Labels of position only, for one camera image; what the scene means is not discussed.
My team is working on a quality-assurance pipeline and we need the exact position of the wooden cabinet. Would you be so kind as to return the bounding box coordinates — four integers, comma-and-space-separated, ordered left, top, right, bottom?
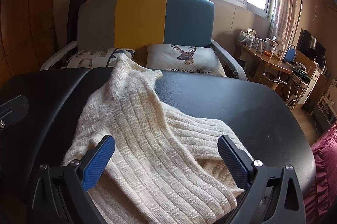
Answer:
293, 52, 328, 110

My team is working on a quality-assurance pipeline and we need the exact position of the pile of clothes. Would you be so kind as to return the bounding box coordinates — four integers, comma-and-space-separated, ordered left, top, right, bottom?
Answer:
286, 61, 310, 77

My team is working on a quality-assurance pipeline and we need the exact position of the blue chair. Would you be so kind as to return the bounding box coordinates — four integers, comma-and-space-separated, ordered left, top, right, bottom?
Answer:
283, 44, 297, 63

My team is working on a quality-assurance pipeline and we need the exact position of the wooden wardrobe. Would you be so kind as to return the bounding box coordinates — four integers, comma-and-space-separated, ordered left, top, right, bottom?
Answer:
0, 0, 58, 85

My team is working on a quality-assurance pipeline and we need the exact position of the white clothes hanger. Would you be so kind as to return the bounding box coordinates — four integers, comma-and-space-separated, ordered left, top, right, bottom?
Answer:
263, 72, 288, 93

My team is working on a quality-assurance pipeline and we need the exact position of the curved metal hook pole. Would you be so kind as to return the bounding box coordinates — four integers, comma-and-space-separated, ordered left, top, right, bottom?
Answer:
294, 0, 318, 30

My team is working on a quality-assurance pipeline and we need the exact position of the grey yellow blue sofa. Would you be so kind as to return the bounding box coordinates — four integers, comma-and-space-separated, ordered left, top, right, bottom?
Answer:
39, 0, 248, 80

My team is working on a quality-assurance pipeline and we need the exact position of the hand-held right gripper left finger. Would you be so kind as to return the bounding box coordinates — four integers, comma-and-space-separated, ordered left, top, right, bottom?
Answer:
29, 135, 116, 224

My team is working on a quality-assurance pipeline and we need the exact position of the geometric print pillow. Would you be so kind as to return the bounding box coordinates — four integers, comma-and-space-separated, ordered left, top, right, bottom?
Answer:
62, 48, 137, 69

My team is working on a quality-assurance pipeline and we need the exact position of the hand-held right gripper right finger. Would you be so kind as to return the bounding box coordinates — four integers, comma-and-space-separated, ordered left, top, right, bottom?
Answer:
217, 135, 307, 224

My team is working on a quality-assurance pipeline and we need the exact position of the wooden side desk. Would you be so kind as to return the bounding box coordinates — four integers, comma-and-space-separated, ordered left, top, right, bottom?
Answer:
234, 40, 293, 85

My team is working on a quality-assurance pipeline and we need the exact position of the cream knit sweater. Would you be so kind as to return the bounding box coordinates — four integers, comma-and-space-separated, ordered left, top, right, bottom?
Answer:
62, 54, 254, 224

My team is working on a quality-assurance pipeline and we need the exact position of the black flat screen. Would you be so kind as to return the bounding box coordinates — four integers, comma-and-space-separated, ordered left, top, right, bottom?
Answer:
297, 29, 326, 57

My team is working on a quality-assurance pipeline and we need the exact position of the white low shelf unit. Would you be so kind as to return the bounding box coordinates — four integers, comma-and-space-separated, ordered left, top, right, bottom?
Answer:
314, 96, 337, 132

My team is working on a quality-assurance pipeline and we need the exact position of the pink ruffled bedding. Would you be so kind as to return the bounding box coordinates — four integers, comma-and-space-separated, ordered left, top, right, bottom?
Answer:
303, 121, 337, 224

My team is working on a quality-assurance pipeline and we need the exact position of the group of glass jars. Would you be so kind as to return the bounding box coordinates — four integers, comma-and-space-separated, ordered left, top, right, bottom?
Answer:
238, 29, 265, 52

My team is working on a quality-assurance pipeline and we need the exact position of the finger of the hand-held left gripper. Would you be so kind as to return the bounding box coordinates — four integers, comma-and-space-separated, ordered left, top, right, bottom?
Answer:
0, 95, 28, 130

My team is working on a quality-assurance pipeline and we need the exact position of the deer print pillow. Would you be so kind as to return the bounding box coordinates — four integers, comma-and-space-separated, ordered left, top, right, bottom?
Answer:
145, 44, 227, 77

